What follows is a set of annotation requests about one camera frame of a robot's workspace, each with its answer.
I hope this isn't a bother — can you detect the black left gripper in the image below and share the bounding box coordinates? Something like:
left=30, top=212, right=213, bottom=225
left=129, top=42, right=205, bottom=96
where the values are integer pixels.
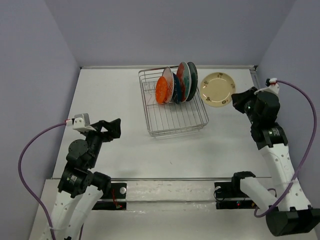
left=82, top=117, right=122, bottom=167

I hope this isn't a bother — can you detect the cream floral small plate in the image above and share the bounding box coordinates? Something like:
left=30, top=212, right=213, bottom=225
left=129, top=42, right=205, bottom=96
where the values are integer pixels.
left=199, top=72, right=236, bottom=108

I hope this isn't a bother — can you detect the teal round plate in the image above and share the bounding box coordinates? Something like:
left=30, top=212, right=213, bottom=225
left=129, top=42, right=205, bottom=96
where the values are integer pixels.
left=186, top=61, right=198, bottom=102

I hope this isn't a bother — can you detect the dark blue leaf dish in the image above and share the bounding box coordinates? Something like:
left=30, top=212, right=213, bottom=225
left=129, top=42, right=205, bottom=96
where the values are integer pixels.
left=172, top=73, right=182, bottom=104

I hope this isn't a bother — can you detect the red and teal floral plate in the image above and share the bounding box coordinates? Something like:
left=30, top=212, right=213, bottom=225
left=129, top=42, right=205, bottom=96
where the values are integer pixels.
left=176, top=61, right=192, bottom=102

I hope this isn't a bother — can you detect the orange round plate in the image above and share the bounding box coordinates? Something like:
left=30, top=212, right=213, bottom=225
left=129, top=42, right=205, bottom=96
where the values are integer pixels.
left=155, top=76, right=168, bottom=104

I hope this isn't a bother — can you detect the white plate with orange sunburst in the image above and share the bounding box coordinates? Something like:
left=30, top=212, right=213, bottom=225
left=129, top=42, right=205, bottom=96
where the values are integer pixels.
left=162, top=66, right=174, bottom=104

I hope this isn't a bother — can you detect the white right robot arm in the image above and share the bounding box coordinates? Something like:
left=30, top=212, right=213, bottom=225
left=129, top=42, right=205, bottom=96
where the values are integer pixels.
left=230, top=87, right=320, bottom=237

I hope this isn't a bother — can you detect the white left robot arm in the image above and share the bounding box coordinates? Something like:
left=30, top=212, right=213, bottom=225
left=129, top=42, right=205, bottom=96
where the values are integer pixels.
left=40, top=114, right=121, bottom=240

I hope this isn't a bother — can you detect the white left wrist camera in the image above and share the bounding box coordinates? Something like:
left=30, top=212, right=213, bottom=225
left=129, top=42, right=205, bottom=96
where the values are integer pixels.
left=65, top=113, right=91, bottom=133

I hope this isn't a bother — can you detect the stainless wire dish rack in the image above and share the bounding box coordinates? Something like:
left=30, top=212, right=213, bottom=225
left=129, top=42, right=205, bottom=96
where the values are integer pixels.
left=138, top=67, right=209, bottom=138

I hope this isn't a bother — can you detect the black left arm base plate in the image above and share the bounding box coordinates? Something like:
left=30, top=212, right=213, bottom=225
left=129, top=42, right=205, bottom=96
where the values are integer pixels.
left=92, top=182, right=127, bottom=211

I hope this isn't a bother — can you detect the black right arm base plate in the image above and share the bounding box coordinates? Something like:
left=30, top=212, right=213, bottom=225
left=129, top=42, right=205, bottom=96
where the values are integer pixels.
left=213, top=181, right=257, bottom=210

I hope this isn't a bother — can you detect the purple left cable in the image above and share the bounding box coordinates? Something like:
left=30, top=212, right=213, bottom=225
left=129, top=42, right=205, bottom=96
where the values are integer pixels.
left=18, top=121, right=85, bottom=240

